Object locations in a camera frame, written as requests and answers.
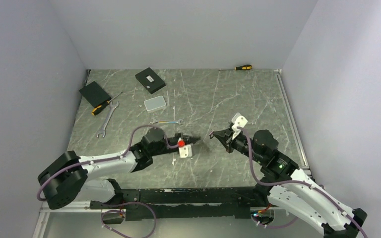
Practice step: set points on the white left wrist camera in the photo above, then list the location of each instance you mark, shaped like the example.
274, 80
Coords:
185, 149

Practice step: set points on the yellow black screwdriver at back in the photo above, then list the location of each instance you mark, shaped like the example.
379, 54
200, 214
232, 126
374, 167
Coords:
239, 68

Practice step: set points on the small silver open-end wrench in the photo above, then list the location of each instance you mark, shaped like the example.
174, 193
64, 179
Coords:
179, 121

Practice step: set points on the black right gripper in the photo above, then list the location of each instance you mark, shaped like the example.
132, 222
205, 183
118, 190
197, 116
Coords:
222, 139

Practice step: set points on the metal oval key organizer plate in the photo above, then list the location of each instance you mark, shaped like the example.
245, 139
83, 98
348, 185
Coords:
201, 147

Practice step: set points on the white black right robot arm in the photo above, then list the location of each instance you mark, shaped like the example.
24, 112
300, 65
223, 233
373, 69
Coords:
281, 182

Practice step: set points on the flat black box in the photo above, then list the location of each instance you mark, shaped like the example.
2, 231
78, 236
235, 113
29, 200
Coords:
95, 94

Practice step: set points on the large silver combination wrench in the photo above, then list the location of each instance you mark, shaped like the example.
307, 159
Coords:
101, 133

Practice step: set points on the black box with white label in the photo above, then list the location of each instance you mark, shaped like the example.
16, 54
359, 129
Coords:
150, 80

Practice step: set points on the yellow black screwdriver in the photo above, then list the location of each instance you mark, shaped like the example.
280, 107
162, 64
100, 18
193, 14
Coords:
239, 68
97, 110

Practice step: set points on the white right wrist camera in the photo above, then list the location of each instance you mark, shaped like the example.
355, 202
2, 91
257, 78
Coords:
238, 121

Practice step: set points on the yellow black screwdriver at left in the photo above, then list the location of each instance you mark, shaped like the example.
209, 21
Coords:
97, 110

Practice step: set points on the translucent white plastic box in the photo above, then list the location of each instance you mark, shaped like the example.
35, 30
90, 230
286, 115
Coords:
155, 104

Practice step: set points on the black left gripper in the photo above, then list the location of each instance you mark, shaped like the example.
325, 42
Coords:
189, 140

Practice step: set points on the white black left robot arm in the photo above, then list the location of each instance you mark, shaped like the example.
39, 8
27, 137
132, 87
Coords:
79, 178

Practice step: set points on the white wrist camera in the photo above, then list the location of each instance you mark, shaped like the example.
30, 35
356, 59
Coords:
185, 149
238, 121

